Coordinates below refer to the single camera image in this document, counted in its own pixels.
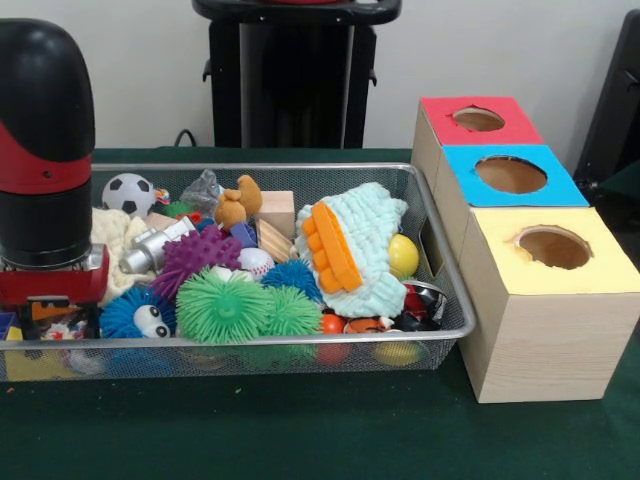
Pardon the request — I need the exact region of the cream knitted cloth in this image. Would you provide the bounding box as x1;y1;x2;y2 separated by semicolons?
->
91;207;164;306

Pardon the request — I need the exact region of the brown plush toy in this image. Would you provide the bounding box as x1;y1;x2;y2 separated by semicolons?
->
214;174;264;232

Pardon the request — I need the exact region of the light blue knitted cloth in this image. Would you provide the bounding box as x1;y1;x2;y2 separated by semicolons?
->
293;182;409;319

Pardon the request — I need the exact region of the blue spiky ball with eyes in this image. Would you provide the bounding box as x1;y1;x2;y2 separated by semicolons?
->
98;287;179;340

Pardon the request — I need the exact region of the white cloth with coloured dots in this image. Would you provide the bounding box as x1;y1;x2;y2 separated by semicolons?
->
39;317;91;342

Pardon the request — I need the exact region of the black stand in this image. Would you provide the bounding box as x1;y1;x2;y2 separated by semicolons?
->
573;9;640;189

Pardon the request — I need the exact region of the dark green table cloth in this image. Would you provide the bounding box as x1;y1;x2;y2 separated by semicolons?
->
599;164;640;201
0;147;640;480

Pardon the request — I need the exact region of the wooden box with three holes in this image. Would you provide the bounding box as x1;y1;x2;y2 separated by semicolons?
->
410;95;640;404

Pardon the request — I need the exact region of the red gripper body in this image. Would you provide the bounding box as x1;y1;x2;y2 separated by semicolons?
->
0;244;111;306

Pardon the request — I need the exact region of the silver mesh bin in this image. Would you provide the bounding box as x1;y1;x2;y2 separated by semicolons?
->
0;162;477;384

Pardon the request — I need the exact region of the purple spiky toy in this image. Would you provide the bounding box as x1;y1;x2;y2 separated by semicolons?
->
149;224;244;301

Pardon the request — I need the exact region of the small soccer ball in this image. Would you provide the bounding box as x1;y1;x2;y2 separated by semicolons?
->
101;172;157;218

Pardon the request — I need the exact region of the yellow ball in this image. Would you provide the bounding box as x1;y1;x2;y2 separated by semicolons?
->
387;233;420;279

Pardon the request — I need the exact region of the large green spiky ball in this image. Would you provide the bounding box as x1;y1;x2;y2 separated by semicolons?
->
174;269;274;346

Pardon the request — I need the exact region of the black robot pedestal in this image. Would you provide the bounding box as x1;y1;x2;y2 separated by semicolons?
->
192;0;404;149

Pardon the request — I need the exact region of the orange plastic building block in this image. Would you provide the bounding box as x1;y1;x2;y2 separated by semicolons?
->
301;202;364;294

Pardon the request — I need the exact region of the silver toy camera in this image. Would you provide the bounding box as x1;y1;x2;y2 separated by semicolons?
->
118;215;196;275

